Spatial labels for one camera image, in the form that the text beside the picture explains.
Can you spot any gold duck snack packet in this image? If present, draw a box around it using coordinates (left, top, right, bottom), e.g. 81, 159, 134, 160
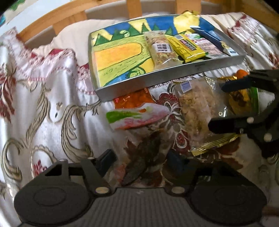
223, 88, 254, 116

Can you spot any clear pastry bag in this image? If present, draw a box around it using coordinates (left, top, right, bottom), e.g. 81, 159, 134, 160
175, 77, 237, 155

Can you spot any dark dried fruit packet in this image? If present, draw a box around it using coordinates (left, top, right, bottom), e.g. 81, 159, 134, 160
108, 129, 175, 188

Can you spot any pink green white packet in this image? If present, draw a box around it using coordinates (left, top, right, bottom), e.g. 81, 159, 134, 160
106, 103, 170, 130

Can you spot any white green snack packet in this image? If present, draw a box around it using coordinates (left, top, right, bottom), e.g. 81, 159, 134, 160
186, 33, 227, 59

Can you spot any orange translucent packet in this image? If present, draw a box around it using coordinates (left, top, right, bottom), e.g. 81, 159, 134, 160
114, 88, 155, 109

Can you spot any blue white sachet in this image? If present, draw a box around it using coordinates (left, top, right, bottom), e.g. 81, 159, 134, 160
190, 26, 238, 56

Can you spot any yellow snack bar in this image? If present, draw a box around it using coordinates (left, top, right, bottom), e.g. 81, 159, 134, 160
168, 34, 208, 63

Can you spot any clear nut bar packet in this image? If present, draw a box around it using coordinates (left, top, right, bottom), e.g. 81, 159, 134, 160
143, 30, 182, 70

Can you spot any green white stick packet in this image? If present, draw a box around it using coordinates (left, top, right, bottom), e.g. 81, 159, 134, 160
250, 87, 260, 115

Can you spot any small orange fruit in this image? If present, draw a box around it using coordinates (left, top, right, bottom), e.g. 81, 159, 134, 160
236, 69, 249, 79

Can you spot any metal tray with drawing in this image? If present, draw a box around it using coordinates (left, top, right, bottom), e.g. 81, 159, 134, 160
88, 12, 246, 102

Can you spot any white pillow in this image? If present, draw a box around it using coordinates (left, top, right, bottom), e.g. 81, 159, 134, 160
31, 13, 232, 66

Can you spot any wooden bed rail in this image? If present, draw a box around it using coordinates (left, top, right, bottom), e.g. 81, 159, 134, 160
18, 1, 278, 42

